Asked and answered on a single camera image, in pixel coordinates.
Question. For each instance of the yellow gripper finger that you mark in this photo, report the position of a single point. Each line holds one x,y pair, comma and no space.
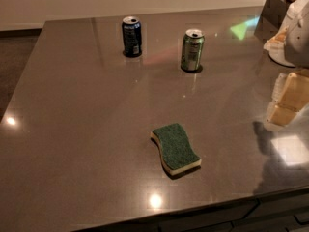
289,96

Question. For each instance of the green and yellow sponge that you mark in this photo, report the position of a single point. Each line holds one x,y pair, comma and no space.
176,153

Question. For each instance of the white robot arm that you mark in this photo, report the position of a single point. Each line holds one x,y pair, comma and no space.
290,47

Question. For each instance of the green soda can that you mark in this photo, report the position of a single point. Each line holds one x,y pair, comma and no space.
193,42

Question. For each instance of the blue pepsi can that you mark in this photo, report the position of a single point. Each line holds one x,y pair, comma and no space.
132,36

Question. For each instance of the dark box in corner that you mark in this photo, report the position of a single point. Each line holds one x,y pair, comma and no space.
271,18

